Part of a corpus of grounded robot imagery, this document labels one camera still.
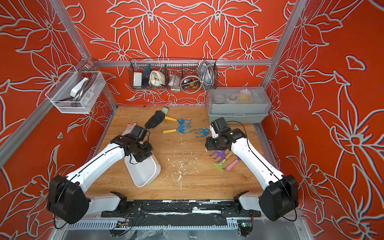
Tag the black work glove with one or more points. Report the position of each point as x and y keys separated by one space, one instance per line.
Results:
x=157 y=118

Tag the white oval storage tray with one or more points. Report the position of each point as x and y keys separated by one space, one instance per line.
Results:
x=143 y=173

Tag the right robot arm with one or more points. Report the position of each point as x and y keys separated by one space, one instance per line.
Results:
x=280 y=194

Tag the black wire wall basket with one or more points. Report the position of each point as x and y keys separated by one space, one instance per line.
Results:
x=182 y=75

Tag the grey plastic tool box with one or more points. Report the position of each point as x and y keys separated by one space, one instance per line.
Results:
x=247 y=105

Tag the blue rake yellow handle rear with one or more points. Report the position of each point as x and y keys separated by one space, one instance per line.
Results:
x=182 y=122

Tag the blue rake yellow handle middle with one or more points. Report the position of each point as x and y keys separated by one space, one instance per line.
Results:
x=181 y=129

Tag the white box in basket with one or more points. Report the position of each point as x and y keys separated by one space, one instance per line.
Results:
x=137 y=83

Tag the green rake wooden handle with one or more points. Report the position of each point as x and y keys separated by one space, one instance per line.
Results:
x=219 y=164

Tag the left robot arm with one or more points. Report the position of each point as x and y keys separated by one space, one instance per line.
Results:
x=67 y=198

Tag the white cloth in basket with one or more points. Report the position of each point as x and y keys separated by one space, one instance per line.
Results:
x=157 y=79

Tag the blue fork yellow handle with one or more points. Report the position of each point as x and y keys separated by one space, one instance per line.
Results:
x=202 y=132

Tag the red white work glove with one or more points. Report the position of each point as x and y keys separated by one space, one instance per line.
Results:
x=129 y=128

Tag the purple fork pink handle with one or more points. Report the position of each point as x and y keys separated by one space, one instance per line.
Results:
x=220 y=155

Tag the white wire side basket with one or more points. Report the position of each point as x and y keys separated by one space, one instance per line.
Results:
x=59 y=92

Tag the blue rake yellow handle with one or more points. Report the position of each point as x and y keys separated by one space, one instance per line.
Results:
x=181 y=129
x=182 y=122

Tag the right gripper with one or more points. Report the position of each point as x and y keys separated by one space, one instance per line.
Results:
x=209 y=145

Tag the purple rake pink handle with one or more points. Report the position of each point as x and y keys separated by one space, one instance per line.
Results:
x=231 y=165

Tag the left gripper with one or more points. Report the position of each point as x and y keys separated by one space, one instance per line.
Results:
x=150 y=149

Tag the white device in side basket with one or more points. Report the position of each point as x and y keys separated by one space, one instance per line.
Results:
x=78 y=87

